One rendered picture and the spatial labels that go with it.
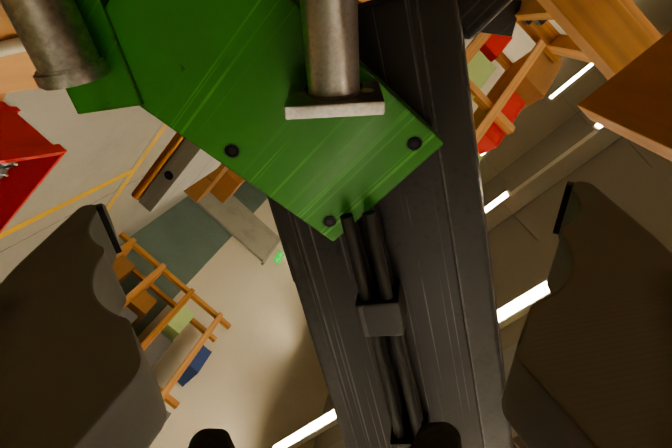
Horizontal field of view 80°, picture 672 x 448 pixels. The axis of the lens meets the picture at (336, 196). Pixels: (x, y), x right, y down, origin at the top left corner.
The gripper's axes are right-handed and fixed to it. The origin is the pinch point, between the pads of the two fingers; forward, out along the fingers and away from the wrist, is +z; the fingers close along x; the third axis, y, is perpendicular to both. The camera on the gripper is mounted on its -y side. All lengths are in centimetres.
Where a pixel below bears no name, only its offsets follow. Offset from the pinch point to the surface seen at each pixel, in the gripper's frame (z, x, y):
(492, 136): 294, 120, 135
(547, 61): 378, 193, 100
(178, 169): 26.0, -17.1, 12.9
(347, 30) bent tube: 10.9, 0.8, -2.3
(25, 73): 38, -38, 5
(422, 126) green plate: 14.1, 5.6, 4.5
